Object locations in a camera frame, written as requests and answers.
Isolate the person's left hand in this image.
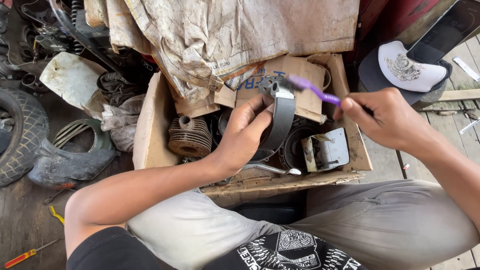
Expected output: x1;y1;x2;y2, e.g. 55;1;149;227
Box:
212;94;276;177

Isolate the person's right hand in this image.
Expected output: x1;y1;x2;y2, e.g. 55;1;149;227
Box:
333;87;437;156

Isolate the grey metal brake shoe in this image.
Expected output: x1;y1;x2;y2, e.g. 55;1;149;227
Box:
249;75;297;163

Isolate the purple toothbrush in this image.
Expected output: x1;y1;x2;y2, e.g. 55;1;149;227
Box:
287;74;343;107

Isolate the worn cardboard box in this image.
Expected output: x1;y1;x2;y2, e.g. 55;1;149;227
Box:
132;52;374;208

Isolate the chrome metal lever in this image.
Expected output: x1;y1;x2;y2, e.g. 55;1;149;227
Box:
242;163;302;176

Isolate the rusty finned engine cylinder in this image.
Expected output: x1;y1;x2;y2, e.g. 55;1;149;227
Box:
167;115;213;158

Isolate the black and white cap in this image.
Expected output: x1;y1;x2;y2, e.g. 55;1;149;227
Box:
358;40;454;106

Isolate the black round engine part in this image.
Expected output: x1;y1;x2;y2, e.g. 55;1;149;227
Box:
279;119;323;171

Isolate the wooden plank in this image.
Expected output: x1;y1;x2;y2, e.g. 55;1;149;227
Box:
438;88;480;102

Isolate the black seat cushion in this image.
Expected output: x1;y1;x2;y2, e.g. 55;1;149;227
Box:
234;202;304;226

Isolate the dirty woven tarp sack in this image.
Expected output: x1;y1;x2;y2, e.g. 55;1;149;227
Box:
83;0;361;107

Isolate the white plastic strip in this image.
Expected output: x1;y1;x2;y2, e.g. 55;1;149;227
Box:
452;56;480;82

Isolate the black smartphone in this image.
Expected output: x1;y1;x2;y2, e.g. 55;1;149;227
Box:
406;0;480;65

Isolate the dirty grey rag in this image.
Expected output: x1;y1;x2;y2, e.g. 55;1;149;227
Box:
82;94;146;152

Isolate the person's black printed shirt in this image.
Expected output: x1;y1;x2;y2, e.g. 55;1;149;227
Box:
66;226;370;270

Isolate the black dirty cloth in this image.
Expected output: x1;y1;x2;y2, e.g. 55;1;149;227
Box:
96;71;137;107

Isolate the green metal fan cover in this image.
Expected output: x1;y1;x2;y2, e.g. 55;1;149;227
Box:
52;118;115;154

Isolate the black plastic fender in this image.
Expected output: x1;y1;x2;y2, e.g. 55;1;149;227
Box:
27;138;118;190

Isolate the white plastic panel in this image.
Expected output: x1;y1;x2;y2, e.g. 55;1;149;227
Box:
39;51;108;110

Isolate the black rubber tyre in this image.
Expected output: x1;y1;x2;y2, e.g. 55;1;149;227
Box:
0;87;50;188

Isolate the grey metal bracket box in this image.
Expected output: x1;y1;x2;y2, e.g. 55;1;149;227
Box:
301;127;350;173

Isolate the yellow handled tool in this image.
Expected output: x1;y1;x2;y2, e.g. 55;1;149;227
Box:
49;205;65;226

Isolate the motorcycle engine frame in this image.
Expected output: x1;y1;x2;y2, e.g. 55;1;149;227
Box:
0;0;158;89

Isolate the red handled screwdriver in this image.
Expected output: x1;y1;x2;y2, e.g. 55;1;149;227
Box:
4;238;61;269

